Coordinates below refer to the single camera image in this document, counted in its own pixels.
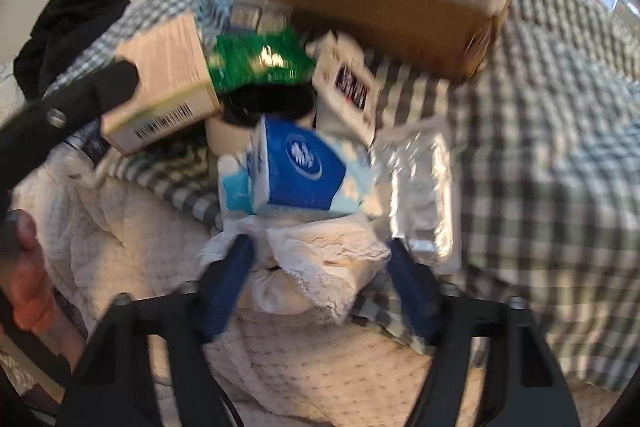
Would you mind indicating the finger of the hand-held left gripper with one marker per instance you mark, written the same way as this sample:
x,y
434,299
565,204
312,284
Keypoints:
x,y
75,107

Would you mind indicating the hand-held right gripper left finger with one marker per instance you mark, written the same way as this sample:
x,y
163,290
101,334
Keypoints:
x,y
227,287

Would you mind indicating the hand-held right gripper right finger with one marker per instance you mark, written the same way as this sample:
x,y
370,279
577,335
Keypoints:
x,y
410,287

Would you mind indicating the white lace cloth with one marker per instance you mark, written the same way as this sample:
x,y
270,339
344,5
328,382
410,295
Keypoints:
x,y
320,257

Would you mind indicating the beige box with barcode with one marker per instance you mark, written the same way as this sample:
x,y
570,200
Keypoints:
x,y
165,62

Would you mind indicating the person's left hand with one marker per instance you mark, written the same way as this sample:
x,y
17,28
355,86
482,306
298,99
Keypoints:
x,y
30,287

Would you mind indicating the black cloth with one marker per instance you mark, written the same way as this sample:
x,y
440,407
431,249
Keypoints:
x,y
75,12

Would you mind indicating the clear plastic packet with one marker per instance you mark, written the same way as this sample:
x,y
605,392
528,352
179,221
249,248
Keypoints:
x,y
420,187

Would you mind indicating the white fleece blanket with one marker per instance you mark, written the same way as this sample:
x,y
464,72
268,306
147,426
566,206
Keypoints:
x,y
125,232

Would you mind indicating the blue tissue packet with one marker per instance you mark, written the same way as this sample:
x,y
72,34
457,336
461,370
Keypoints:
x,y
300,162

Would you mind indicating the green packet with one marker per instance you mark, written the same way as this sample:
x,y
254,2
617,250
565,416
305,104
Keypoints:
x,y
250,57

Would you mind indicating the checkered blanket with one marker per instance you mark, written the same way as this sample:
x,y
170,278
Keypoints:
x,y
550,157

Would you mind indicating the clear plastic box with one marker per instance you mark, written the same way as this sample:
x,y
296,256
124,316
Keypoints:
x,y
260,14

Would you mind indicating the white box with dark label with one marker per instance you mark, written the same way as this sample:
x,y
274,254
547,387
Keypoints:
x,y
330,57

